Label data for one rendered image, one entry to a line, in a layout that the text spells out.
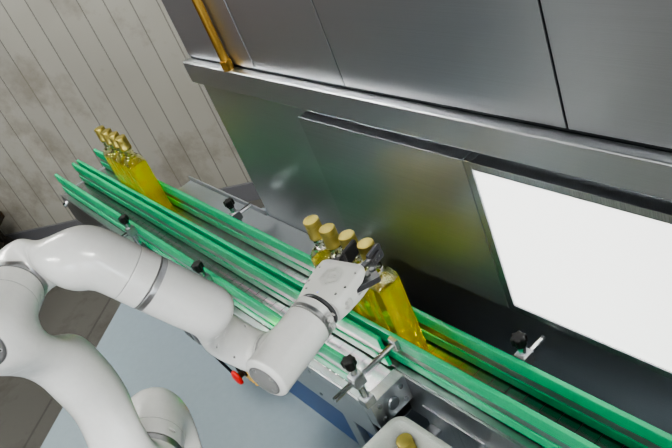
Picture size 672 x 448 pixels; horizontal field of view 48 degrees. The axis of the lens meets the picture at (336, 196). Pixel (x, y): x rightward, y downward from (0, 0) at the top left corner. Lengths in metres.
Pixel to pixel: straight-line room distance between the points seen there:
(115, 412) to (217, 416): 0.81
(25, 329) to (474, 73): 0.76
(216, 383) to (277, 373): 1.00
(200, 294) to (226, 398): 0.99
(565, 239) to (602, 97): 0.27
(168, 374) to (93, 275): 1.22
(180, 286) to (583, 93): 0.64
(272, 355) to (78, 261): 0.34
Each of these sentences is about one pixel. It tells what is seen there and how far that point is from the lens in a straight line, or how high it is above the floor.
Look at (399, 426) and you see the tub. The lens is 1.54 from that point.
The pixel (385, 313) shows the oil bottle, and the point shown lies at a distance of 1.49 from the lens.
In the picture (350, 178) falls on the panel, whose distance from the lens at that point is 1.57.
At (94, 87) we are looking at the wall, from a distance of 4.45.
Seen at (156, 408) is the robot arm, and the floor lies 1.25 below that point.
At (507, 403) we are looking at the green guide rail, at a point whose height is 1.13.
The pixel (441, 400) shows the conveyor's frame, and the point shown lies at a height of 1.04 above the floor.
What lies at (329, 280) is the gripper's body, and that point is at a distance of 1.34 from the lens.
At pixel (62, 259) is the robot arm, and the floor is 1.65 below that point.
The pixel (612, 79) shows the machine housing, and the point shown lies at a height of 1.66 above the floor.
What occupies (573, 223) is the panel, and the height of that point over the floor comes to 1.42.
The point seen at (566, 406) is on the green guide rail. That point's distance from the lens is 1.38.
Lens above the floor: 2.15
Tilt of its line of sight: 31 degrees down
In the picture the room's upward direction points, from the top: 23 degrees counter-clockwise
